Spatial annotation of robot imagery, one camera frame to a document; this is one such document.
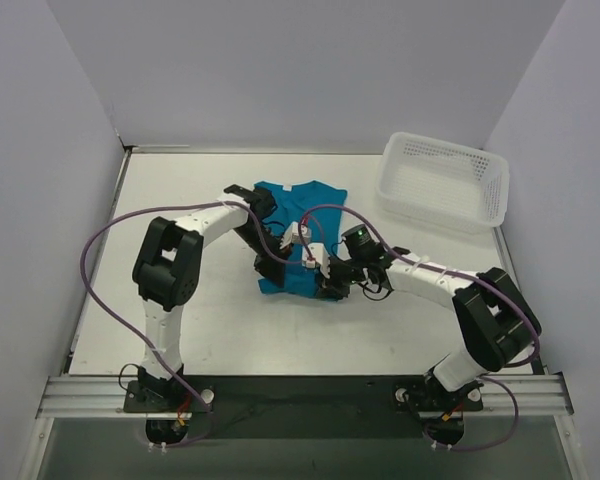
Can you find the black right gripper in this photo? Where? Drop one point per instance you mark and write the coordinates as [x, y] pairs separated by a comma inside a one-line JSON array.
[[331, 282]]

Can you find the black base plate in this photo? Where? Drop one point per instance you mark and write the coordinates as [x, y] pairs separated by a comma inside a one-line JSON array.
[[302, 407]]

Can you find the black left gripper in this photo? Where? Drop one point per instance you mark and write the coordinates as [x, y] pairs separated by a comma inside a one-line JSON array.
[[270, 270]]

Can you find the aluminium mounting rail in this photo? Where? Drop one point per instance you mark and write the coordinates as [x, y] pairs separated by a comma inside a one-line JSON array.
[[113, 397]]

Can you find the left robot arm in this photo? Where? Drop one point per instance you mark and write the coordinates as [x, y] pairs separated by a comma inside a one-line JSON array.
[[167, 272]]

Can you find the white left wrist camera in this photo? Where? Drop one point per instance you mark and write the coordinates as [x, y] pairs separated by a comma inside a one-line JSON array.
[[296, 233]]

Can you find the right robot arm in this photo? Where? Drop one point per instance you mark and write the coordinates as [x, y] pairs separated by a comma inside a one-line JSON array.
[[495, 321]]

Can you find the white perforated plastic basket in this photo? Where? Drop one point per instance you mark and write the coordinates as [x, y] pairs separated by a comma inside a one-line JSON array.
[[443, 183]]

